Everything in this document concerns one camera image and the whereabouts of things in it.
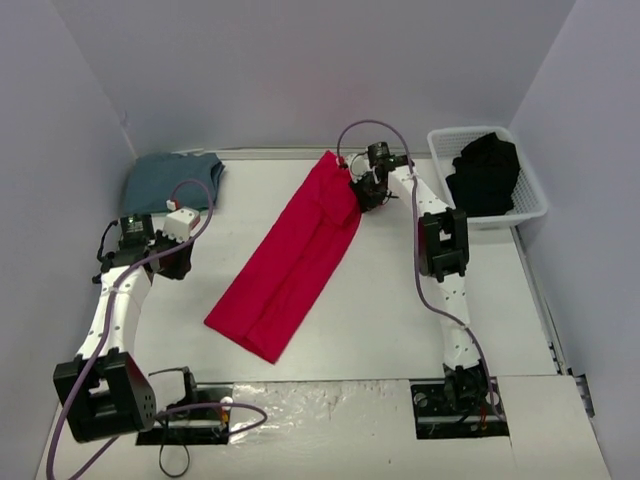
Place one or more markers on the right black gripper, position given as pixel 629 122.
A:
pixel 368 195

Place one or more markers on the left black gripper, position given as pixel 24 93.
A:
pixel 176 262

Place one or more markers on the red t shirt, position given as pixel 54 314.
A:
pixel 270 297

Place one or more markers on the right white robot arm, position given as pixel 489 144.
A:
pixel 441 256

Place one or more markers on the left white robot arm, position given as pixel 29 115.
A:
pixel 102 389

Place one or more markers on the grey folded t shirt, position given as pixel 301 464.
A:
pixel 188 179

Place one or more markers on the black t shirt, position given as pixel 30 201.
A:
pixel 484 178

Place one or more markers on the white perforated plastic basket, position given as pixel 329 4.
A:
pixel 528 197

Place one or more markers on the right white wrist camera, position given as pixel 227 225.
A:
pixel 357 165

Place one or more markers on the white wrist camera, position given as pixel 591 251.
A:
pixel 179 222
pixel 357 165

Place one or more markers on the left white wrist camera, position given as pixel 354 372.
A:
pixel 179 222

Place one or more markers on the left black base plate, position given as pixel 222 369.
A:
pixel 201 427

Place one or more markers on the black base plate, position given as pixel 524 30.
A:
pixel 201 427
pixel 435 417

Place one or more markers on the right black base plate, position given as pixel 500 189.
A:
pixel 435 417

